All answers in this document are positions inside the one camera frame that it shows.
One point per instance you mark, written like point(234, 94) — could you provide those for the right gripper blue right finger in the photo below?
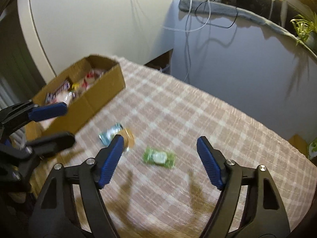
point(213, 162)

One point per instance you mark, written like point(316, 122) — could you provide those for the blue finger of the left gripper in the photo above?
point(52, 144)
point(47, 111)

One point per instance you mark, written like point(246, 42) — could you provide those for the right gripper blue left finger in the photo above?
point(107, 160)

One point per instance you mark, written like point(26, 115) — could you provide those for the green candy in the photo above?
point(159, 157)

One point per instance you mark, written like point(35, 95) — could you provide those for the packaged toast bread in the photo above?
point(64, 96)

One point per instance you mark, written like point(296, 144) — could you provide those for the snickers bar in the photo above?
point(66, 85)

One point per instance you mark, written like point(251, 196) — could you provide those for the teal snack packet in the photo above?
point(107, 136)

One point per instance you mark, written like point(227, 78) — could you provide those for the brown jelly cup snack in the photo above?
point(128, 136)

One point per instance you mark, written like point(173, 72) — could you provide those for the brown cardboard box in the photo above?
point(87, 103)

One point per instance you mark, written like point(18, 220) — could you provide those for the red dates bag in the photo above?
point(92, 76)

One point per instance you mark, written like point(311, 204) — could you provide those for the plaid pink table cloth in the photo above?
point(146, 200)

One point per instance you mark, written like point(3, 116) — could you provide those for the green cartoon box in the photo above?
point(312, 149)

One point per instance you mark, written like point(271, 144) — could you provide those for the grey sill cloth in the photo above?
point(220, 9)

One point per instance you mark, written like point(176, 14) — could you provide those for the potted spider plant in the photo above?
point(305, 28)

